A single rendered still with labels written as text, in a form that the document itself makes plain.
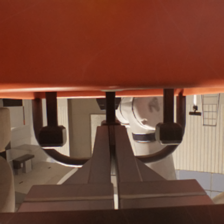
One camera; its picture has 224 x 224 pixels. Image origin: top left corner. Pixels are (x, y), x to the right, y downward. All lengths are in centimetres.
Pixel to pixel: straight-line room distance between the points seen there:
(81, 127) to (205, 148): 1189
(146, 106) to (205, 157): 1417
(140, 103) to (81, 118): 319
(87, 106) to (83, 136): 67
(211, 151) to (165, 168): 1403
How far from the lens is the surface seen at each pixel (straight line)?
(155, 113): 33
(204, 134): 1398
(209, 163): 1466
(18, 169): 370
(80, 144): 361
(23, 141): 509
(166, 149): 22
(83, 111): 344
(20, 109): 443
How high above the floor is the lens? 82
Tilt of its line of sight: 4 degrees up
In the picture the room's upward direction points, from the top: 179 degrees clockwise
